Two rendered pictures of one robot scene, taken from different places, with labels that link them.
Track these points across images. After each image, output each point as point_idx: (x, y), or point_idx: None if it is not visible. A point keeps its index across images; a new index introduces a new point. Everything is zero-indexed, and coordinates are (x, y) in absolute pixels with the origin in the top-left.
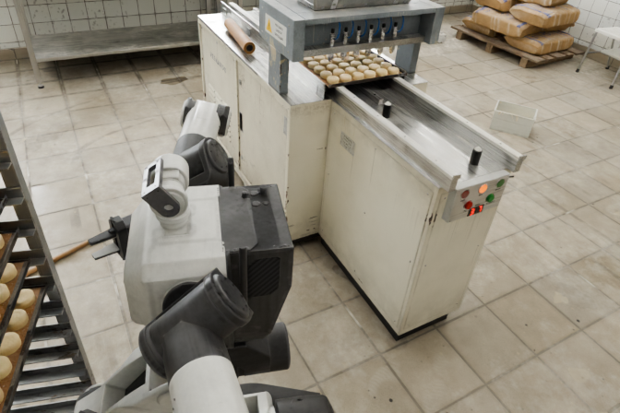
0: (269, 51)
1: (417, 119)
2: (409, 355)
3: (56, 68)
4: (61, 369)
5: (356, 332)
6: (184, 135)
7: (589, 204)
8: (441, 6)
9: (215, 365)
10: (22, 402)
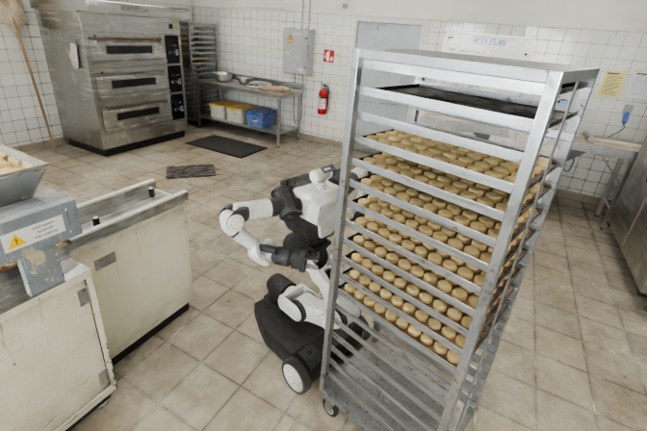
0: (26, 264)
1: (96, 215)
2: (196, 301)
3: None
4: (336, 352)
5: (190, 326)
6: (271, 201)
7: None
8: None
9: (351, 170)
10: (356, 380)
